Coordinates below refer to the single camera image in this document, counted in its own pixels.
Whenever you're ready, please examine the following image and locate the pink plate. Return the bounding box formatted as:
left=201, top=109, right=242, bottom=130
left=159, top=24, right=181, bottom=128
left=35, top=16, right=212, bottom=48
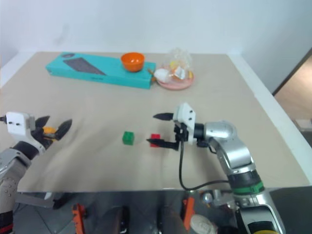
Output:
left=156, top=72, right=196, bottom=92

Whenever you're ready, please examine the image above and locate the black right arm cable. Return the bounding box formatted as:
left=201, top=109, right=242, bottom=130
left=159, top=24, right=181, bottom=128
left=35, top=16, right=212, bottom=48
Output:
left=178, top=140, right=230, bottom=191

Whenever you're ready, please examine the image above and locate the yellow cube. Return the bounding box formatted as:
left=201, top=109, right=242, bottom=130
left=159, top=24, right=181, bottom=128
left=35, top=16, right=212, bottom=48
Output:
left=43, top=126, right=57, bottom=137

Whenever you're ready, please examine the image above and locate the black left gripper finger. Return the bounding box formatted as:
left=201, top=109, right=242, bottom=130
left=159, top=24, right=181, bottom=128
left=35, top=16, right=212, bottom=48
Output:
left=56, top=118, right=73, bottom=142
left=35, top=115, right=51, bottom=129

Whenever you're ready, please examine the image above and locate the grey metal bracket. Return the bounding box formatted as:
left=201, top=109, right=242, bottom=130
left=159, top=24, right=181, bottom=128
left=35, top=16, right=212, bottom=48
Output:
left=15, top=192, right=54, bottom=209

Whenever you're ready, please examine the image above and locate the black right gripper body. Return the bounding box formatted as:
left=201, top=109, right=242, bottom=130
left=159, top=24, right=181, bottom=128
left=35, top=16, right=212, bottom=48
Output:
left=173, top=121, right=189, bottom=150

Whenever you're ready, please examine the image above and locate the orange bowl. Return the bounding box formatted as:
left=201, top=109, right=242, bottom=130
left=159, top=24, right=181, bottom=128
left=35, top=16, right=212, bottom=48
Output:
left=120, top=52, right=146, bottom=73

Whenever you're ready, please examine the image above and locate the teal keyboard box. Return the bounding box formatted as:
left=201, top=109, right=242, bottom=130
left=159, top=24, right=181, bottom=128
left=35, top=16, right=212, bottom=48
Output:
left=45, top=52, right=157, bottom=91

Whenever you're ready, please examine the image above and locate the beige rounded object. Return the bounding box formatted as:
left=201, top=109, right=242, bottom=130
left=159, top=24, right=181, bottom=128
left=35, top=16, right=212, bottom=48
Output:
left=191, top=214, right=218, bottom=234

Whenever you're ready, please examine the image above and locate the orange clamp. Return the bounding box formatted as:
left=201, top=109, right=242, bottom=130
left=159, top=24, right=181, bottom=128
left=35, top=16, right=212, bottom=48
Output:
left=71, top=203, right=86, bottom=234
left=182, top=197, right=196, bottom=231

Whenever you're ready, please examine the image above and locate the brown wooden door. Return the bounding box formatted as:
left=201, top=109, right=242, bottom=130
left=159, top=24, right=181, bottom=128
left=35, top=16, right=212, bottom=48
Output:
left=272, top=48, right=312, bottom=122

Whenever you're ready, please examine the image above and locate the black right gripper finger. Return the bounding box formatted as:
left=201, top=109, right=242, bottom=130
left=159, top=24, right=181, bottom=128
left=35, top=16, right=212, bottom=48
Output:
left=153, top=112, right=175, bottom=121
left=146, top=137, right=176, bottom=150

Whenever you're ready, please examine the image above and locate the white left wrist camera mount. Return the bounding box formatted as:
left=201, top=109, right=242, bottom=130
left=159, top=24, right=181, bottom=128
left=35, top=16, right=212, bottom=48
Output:
left=5, top=111, right=47, bottom=153

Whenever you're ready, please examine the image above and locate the red cube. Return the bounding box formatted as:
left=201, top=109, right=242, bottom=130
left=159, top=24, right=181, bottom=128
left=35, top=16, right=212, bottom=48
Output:
left=150, top=133, right=162, bottom=148

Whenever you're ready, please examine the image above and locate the green cube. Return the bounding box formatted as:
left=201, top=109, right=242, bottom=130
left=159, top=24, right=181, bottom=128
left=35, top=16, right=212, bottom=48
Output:
left=122, top=131, right=136, bottom=146

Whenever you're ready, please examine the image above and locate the silver metal joint piece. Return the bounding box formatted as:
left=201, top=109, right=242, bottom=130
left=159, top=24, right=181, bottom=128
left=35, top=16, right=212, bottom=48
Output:
left=199, top=189, right=235, bottom=208

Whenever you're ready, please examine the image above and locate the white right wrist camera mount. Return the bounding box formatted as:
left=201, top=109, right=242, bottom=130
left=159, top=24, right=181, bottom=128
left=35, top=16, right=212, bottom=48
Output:
left=172, top=102, right=197, bottom=145

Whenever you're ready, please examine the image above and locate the white rounded toy food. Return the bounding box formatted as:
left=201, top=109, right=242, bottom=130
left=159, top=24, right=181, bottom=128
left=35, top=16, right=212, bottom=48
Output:
left=154, top=69, right=172, bottom=82

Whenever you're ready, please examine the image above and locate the clear plastic bag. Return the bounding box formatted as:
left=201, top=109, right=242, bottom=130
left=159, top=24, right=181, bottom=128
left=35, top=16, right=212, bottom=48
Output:
left=161, top=47, right=195, bottom=81

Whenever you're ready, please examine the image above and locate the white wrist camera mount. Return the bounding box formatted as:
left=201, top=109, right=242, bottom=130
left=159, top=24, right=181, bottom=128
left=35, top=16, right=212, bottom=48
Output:
left=172, top=102, right=197, bottom=145
left=5, top=111, right=47, bottom=153

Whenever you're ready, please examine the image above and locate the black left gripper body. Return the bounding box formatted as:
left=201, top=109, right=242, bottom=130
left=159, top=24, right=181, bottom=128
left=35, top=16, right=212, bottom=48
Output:
left=30, top=126, right=60, bottom=150

